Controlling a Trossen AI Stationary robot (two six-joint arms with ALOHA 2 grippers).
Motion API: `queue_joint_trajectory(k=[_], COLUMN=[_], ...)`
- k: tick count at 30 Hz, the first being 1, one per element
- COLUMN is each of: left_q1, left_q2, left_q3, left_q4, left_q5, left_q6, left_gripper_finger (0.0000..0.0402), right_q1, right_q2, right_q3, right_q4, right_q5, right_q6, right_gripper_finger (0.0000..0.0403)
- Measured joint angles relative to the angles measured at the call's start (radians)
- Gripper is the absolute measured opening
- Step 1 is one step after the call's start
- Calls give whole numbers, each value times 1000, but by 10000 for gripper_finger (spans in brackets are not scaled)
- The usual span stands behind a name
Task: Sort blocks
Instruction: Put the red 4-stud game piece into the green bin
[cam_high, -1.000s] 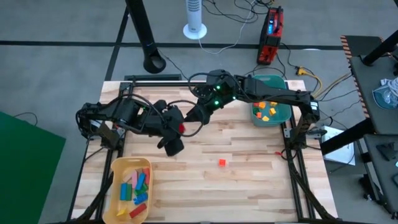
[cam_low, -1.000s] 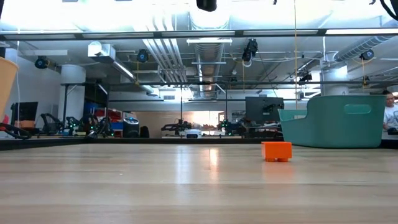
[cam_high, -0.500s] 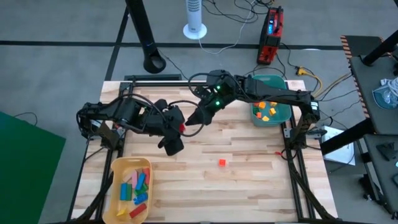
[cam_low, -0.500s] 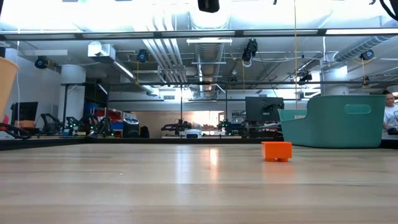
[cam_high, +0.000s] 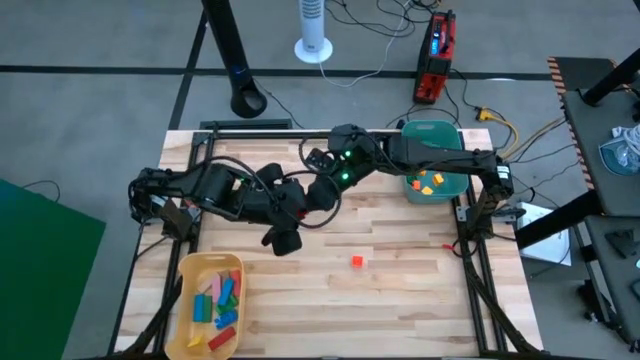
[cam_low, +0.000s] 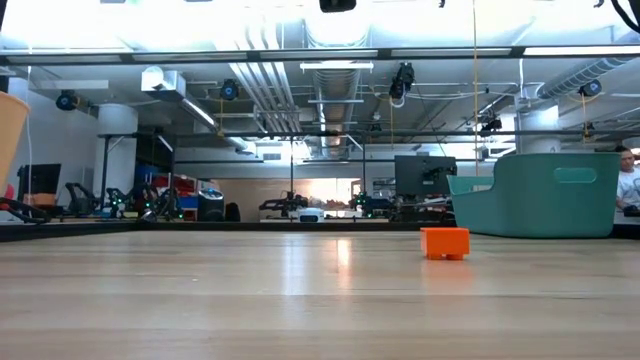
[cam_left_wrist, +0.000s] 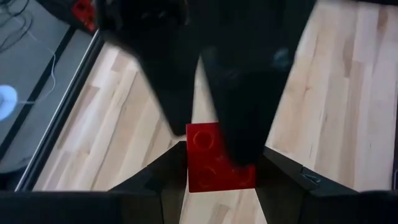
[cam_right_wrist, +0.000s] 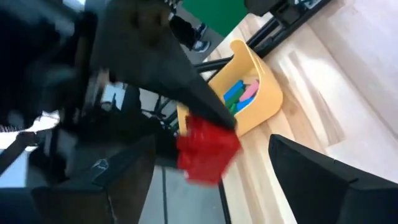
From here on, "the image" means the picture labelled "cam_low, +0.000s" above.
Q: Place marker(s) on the orange small toy brick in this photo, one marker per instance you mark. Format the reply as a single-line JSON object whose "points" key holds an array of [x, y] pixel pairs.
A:
{"points": [[445, 242]]}

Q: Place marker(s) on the background black robot arm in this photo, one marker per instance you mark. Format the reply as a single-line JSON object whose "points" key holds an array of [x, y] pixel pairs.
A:
{"points": [[80, 197], [282, 204], [120, 200]]}

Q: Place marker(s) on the ceiling light fixture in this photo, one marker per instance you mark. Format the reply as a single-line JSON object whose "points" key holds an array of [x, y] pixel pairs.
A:
{"points": [[336, 66]]}

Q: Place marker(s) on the black hanging reel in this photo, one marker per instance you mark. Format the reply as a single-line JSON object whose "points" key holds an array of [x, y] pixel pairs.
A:
{"points": [[402, 80]]}

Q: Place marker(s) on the long ceiling light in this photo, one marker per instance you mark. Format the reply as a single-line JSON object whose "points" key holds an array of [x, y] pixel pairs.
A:
{"points": [[200, 112]]}

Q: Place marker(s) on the black overhead crossbeam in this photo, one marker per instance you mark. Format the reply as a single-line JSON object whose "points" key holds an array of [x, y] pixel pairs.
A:
{"points": [[150, 50]]}

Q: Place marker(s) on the black monitor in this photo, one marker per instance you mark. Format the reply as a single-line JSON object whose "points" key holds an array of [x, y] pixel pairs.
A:
{"points": [[425, 175]]}

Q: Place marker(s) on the white device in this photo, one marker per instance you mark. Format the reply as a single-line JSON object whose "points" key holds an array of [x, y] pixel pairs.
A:
{"points": [[307, 214]]}

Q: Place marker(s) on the white round column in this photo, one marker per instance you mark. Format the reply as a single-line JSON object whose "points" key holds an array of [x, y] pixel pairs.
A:
{"points": [[539, 132], [117, 150]]}

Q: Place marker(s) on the black round bin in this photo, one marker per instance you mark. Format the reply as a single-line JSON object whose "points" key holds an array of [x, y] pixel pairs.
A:
{"points": [[210, 207]]}

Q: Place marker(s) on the shelf with coloured bins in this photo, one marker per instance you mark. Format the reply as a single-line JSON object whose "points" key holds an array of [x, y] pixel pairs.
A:
{"points": [[150, 175]]}

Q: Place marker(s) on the teal plastic bin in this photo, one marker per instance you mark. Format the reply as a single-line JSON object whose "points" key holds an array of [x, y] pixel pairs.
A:
{"points": [[540, 210]]}

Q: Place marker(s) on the person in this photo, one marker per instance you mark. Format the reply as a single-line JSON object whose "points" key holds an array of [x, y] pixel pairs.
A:
{"points": [[629, 185]]}

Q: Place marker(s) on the black screen on cart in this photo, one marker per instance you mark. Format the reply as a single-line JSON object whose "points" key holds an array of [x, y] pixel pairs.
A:
{"points": [[40, 177]]}

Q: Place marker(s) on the small red object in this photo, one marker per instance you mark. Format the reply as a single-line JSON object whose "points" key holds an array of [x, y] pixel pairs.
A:
{"points": [[9, 192]]}

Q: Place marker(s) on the silver round ceiling duct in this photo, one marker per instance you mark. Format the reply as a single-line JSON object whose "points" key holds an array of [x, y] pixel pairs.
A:
{"points": [[336, 87]]}

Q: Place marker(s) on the background black frame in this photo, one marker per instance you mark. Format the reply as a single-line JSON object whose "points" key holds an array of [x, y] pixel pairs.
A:
{"points": [[400, 133]]}

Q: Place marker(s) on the white air duct box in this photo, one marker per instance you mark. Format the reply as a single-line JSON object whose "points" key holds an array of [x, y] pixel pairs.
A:
{"points": [[162, 82]]}

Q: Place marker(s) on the ribbed ceiling duct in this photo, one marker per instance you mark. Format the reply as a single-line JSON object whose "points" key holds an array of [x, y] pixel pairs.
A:
{"points": [[585, 75]]}

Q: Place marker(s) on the black aluminium table frame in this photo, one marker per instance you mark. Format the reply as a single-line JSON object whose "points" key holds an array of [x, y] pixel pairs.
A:
{"points": [[75, 229]]}

